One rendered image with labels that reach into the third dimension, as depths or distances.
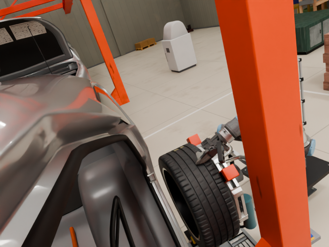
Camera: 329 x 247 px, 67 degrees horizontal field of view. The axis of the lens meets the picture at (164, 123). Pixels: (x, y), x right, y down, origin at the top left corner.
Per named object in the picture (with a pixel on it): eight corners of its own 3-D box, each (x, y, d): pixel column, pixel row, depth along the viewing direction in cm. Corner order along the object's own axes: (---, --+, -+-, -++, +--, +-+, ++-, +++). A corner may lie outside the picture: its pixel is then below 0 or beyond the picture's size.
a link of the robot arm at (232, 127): (255, 127, 138) (248, 117, 131) (238, 142, 140) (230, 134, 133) (245, 117, 145) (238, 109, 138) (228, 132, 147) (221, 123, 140)
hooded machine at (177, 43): (179, 73, 784) (166, 24, 723) (169, 71, 844) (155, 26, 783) (199, 64, 809) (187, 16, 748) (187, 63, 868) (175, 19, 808)
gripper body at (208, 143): (204, 148, 149) (220, 135, 147) (212, 158, 143) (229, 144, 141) (199, 143, 143) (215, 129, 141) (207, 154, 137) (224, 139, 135)
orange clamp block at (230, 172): (217, 173, 146) (221, 169, 137) (228, 166, 147) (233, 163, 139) (223, 184, 143) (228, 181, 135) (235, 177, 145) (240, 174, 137)
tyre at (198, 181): (156, 170, 205) (157, 143, 145) (181, 157, 210) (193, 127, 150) (196, 250, 183) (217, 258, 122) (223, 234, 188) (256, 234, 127)
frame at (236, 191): (202, 193, 205) (185, 137, 182) (209, 189, 206) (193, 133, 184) (244, 241, 156) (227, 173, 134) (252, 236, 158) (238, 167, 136)
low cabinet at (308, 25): (292, 36, 774) (291, 14, 747) (346, 33, 647) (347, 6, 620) (255, 55, 713) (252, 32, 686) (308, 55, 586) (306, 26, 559)
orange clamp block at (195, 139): (191, 151, 177) (185, 139, 179) (200, 146, 179) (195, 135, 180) (193, 149, 170) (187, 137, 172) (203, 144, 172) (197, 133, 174)
